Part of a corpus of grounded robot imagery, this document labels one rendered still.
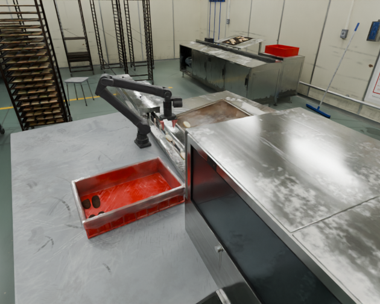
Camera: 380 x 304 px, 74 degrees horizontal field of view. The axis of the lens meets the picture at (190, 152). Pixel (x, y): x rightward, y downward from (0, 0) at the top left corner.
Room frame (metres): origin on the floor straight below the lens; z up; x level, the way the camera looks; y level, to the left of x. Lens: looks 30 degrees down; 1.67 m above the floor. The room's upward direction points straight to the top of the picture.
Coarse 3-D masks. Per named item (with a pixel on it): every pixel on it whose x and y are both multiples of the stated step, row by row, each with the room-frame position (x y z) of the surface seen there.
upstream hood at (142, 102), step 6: (126, 78) 2.97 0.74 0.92; (132, 78) 2.97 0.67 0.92; (126, 90) 2.49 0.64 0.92; (132, 90) 2.49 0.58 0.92; (126, 96) 2.47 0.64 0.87; (132, 96) 2.32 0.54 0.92; (138, 96) 2.32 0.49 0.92; (144, 96) 2.32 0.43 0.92; (132, 102) 2.23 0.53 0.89; (138, 102) 2.15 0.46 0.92; (144, 102) 2.15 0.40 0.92; (150, 102) 2.15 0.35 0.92; (138, 108) 2.01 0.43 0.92; (144, 108) 2.00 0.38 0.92; (150, 108) 2.02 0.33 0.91; (156, 108) 2.04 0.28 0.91; (144, 114) 1.99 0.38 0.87
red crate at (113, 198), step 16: (160, 176) 1.17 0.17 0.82; (96, 192) 1.03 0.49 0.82; (112, 192) 1.03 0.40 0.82; (128, 192) 1.03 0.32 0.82; (144, 192) 1.03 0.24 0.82; (160, 192) 1.03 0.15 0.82; (96, 208) 0.91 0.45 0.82; (112, 208) 0.91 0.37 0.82; (160, 208) 0.90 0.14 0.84; (112, 224) 0.78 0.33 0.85
